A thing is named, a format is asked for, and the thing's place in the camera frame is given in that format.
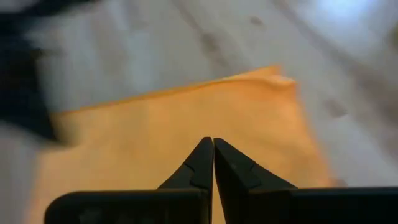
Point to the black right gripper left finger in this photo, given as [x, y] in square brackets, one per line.
[186, 193]

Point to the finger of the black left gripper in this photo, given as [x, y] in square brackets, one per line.
[25, 99]

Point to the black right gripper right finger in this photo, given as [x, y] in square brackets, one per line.
[248, 193]

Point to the orange microfiber towel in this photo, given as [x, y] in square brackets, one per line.
[186, 124]

